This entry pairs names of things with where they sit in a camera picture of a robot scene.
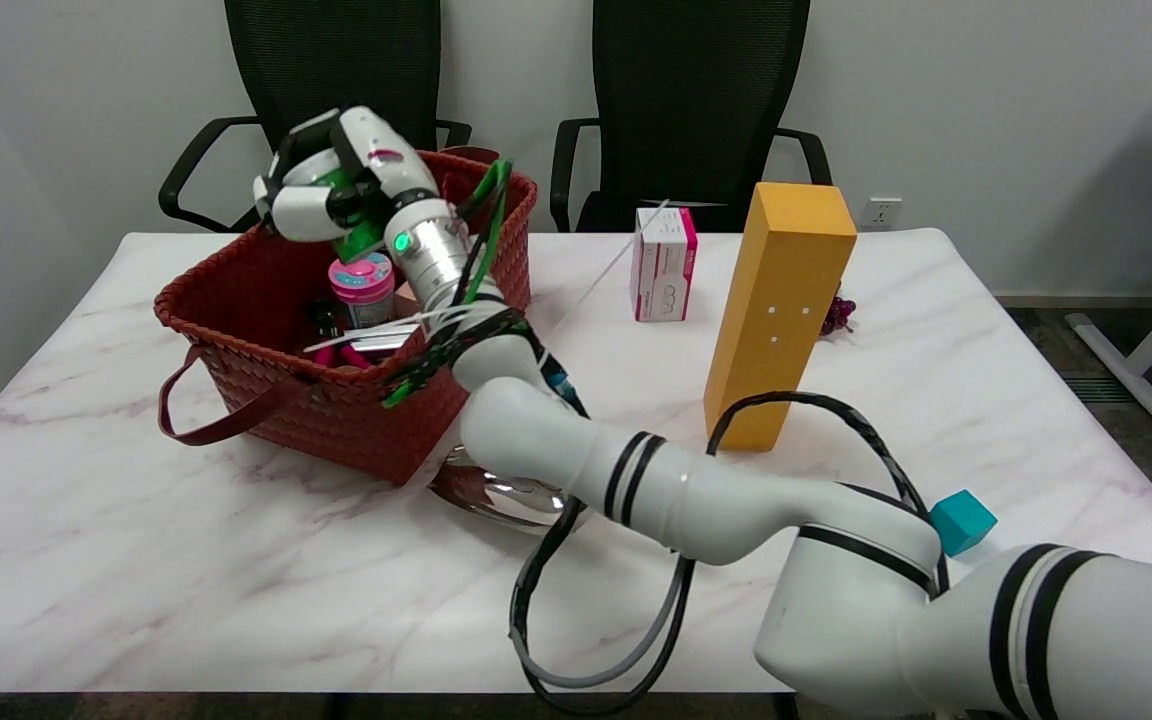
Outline black braided cable bundle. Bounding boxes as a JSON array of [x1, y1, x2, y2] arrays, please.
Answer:
[[383, 308, 537, 401]]

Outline black mesh office chair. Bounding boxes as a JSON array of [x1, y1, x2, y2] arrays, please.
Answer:
[[158, 0, 474, 234], [549, 0, 834, 234]]

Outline teal cube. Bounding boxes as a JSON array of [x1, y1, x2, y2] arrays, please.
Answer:
[[929, 490, 999, 558]]

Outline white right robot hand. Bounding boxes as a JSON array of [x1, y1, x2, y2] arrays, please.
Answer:
[[253, 105, 442, 246]]

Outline purple toy grapes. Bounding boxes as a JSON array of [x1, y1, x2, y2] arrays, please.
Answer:
[[816, 295, 857, 339]]

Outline pink handled pliers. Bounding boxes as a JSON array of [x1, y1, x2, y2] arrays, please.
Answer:
[[308, 298, 373, 369]]

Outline white and pink box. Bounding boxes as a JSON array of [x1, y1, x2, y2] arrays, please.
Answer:
[[630, 206, 699, 323]]

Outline shiny metal scoop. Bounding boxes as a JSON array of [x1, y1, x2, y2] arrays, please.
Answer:
[[428, 445, 592, 531]]

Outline grey hose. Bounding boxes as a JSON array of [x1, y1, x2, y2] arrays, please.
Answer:
[[511, 555, 692, 691]]

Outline pink lid jar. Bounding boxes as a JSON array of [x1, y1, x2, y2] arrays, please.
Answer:
[[328, 252, 397, 329]]

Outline green gum jar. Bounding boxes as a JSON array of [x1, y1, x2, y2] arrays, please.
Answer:
[[314, 168, 387, 263]]

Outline black sleeved cable loop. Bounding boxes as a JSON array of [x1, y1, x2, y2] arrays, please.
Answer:
[[706, 392, 952, 596]]

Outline silver metal stapler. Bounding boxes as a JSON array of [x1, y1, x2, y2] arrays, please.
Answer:
[[341, 325, 417, 361]]

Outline red woven basket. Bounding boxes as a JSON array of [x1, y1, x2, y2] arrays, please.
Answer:
[[156, 145, 539, 488]]

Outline tall yellow block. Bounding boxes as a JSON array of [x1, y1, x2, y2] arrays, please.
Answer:
[[703, 182, 858, 453]]

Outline green cable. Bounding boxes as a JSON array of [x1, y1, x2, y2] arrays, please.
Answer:
[[381, 158, 515, 409]]

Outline black smooth hose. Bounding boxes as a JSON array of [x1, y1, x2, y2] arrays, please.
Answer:
[[509, 495, 697, 717]]

